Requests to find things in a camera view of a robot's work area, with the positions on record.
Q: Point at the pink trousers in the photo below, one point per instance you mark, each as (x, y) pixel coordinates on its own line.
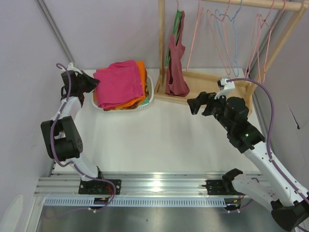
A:
(118, 82)

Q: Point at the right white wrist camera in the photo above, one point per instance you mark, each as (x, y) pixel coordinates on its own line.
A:
(226, 86)

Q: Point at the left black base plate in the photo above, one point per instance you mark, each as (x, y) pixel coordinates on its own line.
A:
(94, 187)

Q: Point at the pink wire hanger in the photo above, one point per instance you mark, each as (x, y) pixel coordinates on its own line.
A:
(260, 23)
(221, 43)
(265, 48)
(200, 11)

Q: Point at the green plastic hanger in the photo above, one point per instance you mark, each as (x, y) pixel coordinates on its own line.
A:
(175, 32)

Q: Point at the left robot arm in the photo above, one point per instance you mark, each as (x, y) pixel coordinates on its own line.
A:
(62, 139)

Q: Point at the aluminium mounting rail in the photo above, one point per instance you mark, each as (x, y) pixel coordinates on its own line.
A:
(155, 184)

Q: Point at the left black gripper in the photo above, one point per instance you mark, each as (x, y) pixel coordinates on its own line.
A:
(84, 82)

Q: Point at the orange folded cloth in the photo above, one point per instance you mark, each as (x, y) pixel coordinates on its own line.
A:
(142, 79)

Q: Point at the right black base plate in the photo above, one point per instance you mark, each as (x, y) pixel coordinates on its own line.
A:
(219, 187)

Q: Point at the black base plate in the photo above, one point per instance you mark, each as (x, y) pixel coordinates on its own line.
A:
(219, 187)
(94, 187)

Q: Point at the white slotted cable duct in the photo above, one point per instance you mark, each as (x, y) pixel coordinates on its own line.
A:
(139, 202)

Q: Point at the white laundry basket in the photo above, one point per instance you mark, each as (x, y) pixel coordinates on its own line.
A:
(145, 104)

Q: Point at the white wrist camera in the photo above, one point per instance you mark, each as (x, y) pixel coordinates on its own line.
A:
(72, 67)
(226, 86)

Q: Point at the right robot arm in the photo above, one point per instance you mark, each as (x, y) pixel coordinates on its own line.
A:
(286, 199)

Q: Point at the wooden clothes rack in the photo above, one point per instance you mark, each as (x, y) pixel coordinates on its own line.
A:
(196, 80)

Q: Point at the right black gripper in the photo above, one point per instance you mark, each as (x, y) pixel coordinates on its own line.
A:
(205, 104)

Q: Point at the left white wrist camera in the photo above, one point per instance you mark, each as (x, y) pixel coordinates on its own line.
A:
(72, 67)

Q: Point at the maroon tank top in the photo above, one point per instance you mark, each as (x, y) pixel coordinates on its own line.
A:
(175, 83)

